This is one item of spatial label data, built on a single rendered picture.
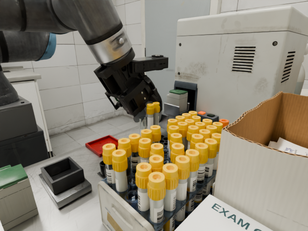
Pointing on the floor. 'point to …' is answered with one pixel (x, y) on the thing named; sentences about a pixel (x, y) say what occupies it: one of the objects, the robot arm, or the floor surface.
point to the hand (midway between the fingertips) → (156, 118)
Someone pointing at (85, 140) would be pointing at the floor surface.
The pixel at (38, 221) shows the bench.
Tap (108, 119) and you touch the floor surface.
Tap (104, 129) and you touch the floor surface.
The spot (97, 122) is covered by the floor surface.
